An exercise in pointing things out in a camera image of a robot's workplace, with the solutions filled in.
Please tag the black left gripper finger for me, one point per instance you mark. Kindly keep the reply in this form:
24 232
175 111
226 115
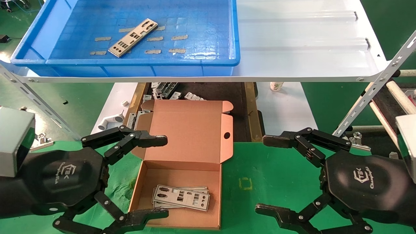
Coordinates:
149 140
146 216

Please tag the loose silver metal bracket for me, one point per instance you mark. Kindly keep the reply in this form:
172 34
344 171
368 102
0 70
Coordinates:
175 95
194 96
147 97
136 117
164 88

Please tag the black chair wheel base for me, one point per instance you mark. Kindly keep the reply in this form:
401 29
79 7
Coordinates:
14 5

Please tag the brown cardboard box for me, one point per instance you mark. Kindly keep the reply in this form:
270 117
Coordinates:
191 130

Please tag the dark brown mat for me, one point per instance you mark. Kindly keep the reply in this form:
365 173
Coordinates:
390 107

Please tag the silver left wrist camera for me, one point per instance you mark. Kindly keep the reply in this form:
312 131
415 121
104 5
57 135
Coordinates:
13 136

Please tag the green table cloth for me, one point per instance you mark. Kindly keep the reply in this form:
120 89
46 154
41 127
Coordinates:
276 175

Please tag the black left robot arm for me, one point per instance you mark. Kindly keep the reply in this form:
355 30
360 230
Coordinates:
9 195

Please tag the black tray with brass rails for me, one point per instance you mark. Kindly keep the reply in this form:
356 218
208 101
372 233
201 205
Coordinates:
234 97

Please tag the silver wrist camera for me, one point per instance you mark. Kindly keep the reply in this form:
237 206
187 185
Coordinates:
13 136
409 139

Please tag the small white bottle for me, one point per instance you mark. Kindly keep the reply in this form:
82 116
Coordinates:
277 86

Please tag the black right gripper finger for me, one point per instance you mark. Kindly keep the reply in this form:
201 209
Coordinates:
279 139
279 216

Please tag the grey tape strip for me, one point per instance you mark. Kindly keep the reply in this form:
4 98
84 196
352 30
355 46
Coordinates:
177 50
155 38
125 30
97 52
152 51
160 28
103 38
179 37

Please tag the white shelf board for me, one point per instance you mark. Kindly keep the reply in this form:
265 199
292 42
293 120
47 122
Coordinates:
292 48

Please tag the cream round rod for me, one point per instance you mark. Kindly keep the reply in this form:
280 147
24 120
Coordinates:
401 96
408 73
383 122
373 128

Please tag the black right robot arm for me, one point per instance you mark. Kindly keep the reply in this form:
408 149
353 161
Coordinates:
412 208

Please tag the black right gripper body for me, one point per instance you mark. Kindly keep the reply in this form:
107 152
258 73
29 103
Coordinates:
364 182

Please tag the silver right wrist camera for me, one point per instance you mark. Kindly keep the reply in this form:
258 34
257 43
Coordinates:
409 139

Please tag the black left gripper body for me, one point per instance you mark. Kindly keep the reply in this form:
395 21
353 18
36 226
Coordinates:
65 175

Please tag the blue plastic tray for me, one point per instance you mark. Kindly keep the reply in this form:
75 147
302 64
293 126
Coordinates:
195 19

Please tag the white plastic pipe fitting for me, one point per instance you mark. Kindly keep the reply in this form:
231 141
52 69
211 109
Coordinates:
112 122

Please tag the white lower table board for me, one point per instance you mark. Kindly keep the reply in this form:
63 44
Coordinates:
286 110

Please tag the small black floor box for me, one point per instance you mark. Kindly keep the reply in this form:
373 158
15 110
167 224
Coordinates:
4 39

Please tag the silver metal cloth clamp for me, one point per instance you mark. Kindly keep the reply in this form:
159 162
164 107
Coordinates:
357 137
42 140

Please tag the grey perforated shelf post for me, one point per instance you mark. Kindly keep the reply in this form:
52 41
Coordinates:
42 104
373 87

